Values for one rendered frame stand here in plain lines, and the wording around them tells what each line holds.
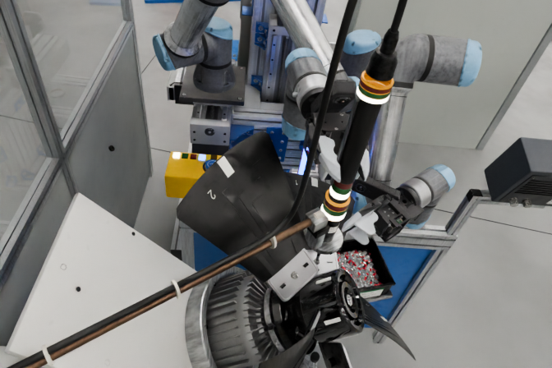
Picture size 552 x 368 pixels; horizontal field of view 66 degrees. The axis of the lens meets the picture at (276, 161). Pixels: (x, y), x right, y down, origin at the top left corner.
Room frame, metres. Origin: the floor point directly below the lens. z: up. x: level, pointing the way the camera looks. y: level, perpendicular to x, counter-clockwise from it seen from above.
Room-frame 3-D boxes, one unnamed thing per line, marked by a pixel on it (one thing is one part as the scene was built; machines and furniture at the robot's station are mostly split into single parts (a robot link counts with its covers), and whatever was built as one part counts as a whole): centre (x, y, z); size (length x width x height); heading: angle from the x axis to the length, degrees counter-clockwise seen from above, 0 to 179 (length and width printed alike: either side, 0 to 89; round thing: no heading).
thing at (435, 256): (0.90, -0.60, 0.39); 0.04 x 0.04 x 0.78; 6
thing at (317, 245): (0.48, -0.11, 1.32); 0.09 x 0.07 x 0.10; 131
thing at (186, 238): (0.81, 0.25, 0.39); 0.04 x 0.04 x 0.78; 6
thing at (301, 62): (0.76, -0.03, 1.45); 0.11 x 0.08 x 0.09; 16
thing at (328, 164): (0.50, -0.08, 1.45); 0.09 x 0.03 x 0.06; 8
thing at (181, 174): (0.81, 0.22, 1.02); 0.16 x 0.10 x 0.11; 96
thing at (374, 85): (0.49, -0.11, 1.62); 0.04 x 0.04 x 0.03
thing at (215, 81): (1.27, 0.27, 1.09); 0.15 x 0.15 x 0.10
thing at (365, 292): (0.70, -0.26, 0.84); 0.22 x 0.17 x 0.07; 111
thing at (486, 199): (0.91, -0.70, 1.04); 0.24 x 0.03 x 0.03; 96
